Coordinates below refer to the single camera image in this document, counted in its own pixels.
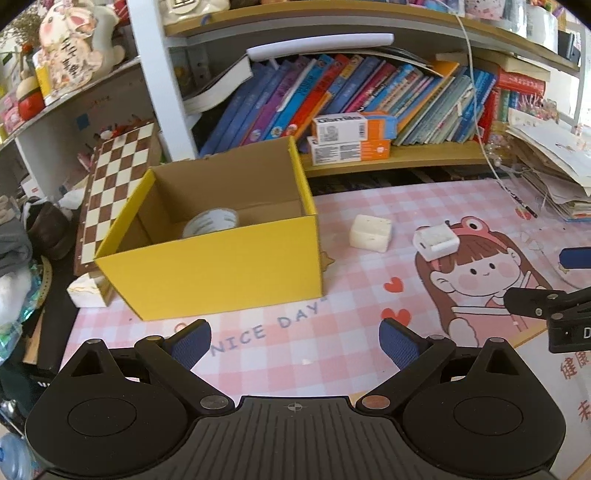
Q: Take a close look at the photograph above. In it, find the stack of papers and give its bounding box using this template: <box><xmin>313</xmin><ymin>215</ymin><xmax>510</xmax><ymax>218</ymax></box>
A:
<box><xmin>506</xmin><ymin>108</ymin><xmax>590</xmax><ymax>222</ymax></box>

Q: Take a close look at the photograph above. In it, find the clear packing tape roll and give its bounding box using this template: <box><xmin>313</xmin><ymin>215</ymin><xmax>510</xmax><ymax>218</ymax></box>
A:
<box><xmin>182</xmin><ymin>208</ymin><xmax>238</xmax><ymax>239</ymax></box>

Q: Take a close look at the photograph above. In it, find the white foam cube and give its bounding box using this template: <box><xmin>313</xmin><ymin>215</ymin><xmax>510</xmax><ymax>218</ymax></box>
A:
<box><xmin>349</xmin><ymin>214</ymin><xmax>393</xmax><ymax>253</ymax></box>

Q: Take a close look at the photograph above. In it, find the white charger block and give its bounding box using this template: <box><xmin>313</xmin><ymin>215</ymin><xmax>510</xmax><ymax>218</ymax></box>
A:
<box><xmin>413</xmin><ymin>223</ymin><xmax>460</xmax><ymax>262</ymax></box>

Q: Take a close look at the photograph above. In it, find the red round doll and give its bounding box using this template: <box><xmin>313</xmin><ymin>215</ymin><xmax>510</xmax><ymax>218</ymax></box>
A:
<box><xmin>16</xmin><ymin>76</ymin><xmax>45</xmax><ymax>121</ymax></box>

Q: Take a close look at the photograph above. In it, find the decorative chinese hanging plaque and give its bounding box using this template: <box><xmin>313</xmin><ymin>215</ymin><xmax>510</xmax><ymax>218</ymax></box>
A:
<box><xmin>39</xmin><ymin>1</ymin><xmax>102</xmax><ymax>97</ymax></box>

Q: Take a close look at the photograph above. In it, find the upper orange white toothpaste box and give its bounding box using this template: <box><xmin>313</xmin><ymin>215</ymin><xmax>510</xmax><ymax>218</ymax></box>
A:
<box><xmin>311</xmin><ymin>111</ymin><xmax>398</xmax><ymax>145</ymax></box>

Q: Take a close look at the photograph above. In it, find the white bookshelf frame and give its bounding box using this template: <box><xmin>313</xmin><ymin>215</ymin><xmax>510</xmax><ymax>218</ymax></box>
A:
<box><xmin>0</xmin><ymin>0</ymin><xmax>583</xmax><ymax>176</ymax></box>

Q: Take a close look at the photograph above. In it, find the yellow cardboard box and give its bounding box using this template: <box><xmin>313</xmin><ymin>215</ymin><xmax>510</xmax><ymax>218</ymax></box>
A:
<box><xmin>95</xmin><ymin>137</ymin><xmax>322</xmax><ymax>321</ymax></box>

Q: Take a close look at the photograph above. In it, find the brown white chessboard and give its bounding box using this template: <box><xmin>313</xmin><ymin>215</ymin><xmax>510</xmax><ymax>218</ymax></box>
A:
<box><xmin>74</xmin><ymin>121</ymin><xmax>162</xmax><ymax>276</ymax></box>

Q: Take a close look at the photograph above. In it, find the thick white lying book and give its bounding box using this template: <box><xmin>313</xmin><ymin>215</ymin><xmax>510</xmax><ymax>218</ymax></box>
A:
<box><xmin>183</xmin><ymin>55</ymin><xmax>253</xmax><ymax>115</ymax></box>

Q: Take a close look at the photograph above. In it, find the orange white toothpaste box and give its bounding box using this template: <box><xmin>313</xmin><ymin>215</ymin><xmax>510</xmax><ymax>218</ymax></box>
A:
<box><xmin>308</xmin><ymin>137</ymin><xmax>391</xmax><ymax>166</ymax></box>
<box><xmin>311</xmin><ymin>111</ymin><xmax>398</xmax><ymax>145</ymax></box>

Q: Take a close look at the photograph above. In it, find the white hanging cable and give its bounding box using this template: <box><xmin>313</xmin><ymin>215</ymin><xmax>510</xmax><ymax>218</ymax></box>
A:
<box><xmin>443</xmin><ymin>0</ymin><xmax>537</xmax><ymax>218</ymax></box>

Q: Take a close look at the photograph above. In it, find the black pen on mat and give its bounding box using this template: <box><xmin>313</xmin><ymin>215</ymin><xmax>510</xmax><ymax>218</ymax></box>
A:
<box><xmin>497</xmin><ymin>178</ymin><xmax>539</xmax><ymax>220</ymax></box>

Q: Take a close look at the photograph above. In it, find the row of leaning books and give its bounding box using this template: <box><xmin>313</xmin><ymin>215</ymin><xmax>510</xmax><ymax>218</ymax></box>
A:
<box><xmin>199</xmin><ymin>48</ymin><xmax>557</xmax><ymax>156</ymax></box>

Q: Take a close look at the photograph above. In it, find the lower orange white toothpaste box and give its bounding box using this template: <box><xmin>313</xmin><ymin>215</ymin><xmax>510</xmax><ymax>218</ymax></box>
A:
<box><xmin>308</xmin><ymin>137</ymin><xmax>391</xmax><ymax>166</ymax></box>

